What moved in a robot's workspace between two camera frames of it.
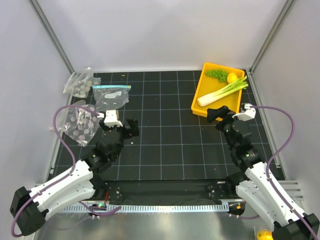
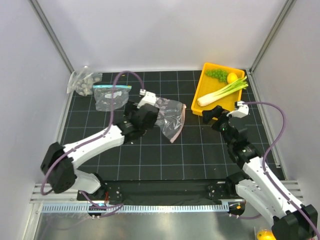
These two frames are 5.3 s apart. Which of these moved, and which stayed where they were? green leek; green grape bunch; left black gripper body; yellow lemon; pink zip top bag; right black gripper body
Moved: pink zip top bag; left black gripper body
Stayed: yellow lemon; right black gripper body; green grape bunch; green leek
